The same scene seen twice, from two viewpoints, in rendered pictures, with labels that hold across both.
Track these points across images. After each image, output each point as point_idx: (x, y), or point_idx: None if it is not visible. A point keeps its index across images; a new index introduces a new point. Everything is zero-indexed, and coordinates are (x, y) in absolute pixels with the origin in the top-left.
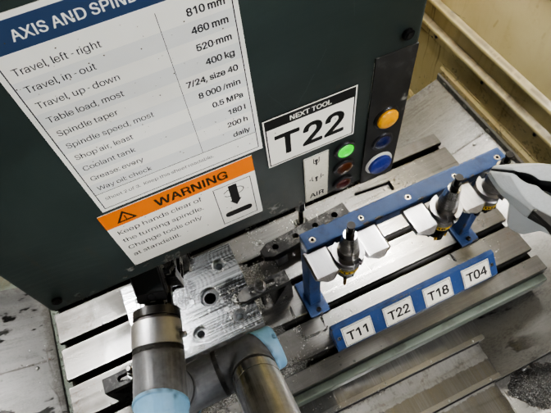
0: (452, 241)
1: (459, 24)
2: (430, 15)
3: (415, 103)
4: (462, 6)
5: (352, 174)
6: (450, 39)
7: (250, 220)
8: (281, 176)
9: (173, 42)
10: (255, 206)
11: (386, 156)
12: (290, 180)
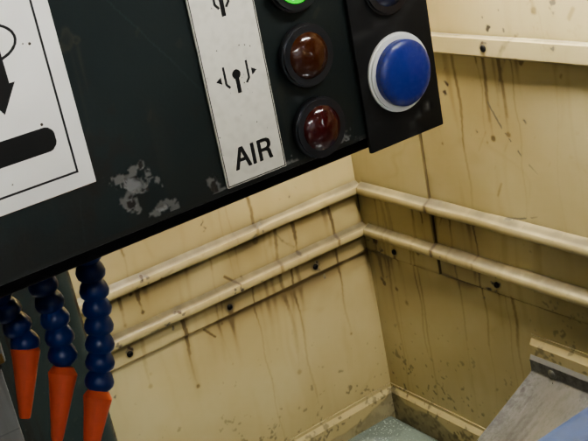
0: None
1: (530, 231)
2: (470, 250)
3: (506, 430)
4: (521, 198)
5: (341, 108)
6: (526, 273)
7: (62, 220)
8: (129, 34)
9: None
10: (67, 147)
11: (412, 40)
12: (160, 64)
